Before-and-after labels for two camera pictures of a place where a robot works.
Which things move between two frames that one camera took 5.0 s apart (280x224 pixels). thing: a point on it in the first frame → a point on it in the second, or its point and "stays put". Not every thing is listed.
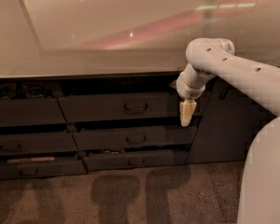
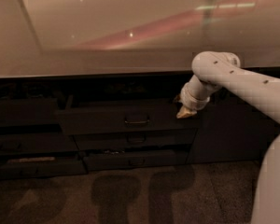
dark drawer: [154, 105] → [109, 121]
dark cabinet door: [227, 125] stays put
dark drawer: [26, 111] stays put
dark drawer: [32, 144] stays put
